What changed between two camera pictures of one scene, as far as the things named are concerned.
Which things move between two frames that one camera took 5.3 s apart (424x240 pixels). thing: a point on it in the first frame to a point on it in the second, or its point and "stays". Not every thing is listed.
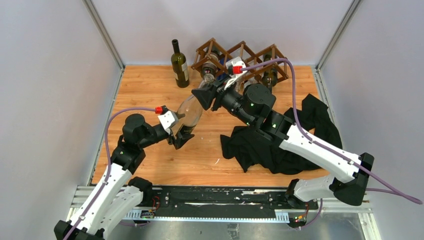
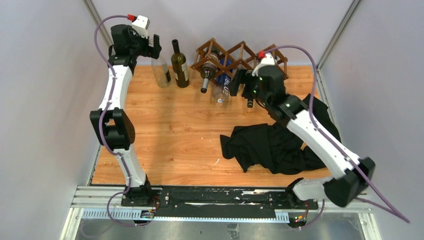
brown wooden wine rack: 212,55 stays
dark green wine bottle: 180,66 stays
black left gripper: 172,136 to 154,46
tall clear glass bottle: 193,108 to 161,71
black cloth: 252,147 stays
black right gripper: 214,98 to 239,82
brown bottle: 209,67 stays
